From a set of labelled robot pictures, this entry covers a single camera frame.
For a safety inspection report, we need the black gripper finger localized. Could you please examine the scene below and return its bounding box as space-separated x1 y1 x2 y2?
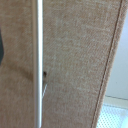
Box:
0 29 5 67

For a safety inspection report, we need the brown fabric-textured drawer front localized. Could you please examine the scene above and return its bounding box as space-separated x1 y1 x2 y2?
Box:
0 0 124 128

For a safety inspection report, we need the long silver drawer handle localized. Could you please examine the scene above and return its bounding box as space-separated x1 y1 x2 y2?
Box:
31 0 45 128

